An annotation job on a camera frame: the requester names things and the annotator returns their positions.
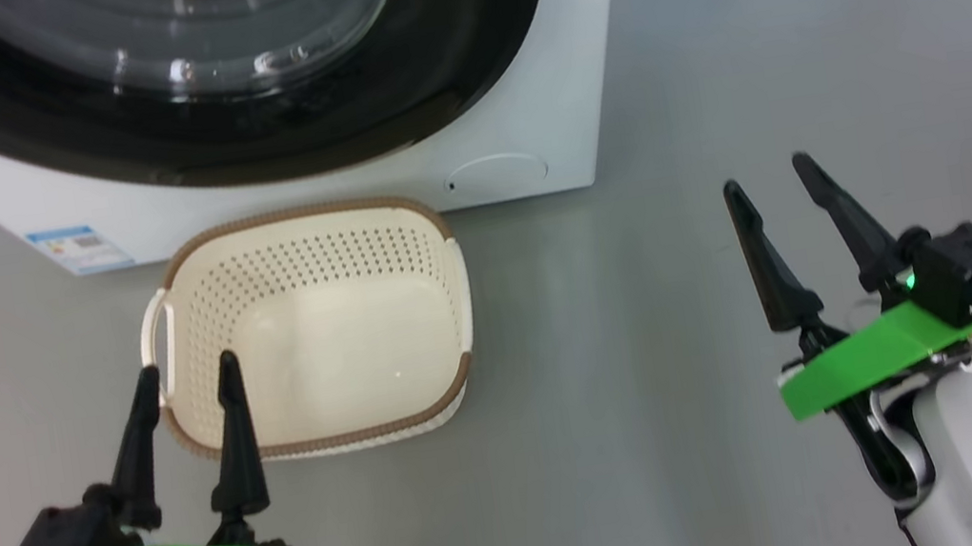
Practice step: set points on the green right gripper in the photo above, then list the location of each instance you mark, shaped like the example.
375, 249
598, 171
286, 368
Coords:
873, 350

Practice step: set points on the white front-load washing machine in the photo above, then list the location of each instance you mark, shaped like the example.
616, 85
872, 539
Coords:
588, 55

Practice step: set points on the cream perforated laundry basket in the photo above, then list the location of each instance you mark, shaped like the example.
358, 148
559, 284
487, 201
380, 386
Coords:
344, 352

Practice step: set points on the blue energy label sticker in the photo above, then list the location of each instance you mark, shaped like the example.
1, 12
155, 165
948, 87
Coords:
80, 249

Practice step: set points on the round white filter cover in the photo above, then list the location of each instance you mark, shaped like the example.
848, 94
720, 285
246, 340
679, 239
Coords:
496, 175

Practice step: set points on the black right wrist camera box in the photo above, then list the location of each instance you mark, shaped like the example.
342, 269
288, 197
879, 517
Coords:
967, 268

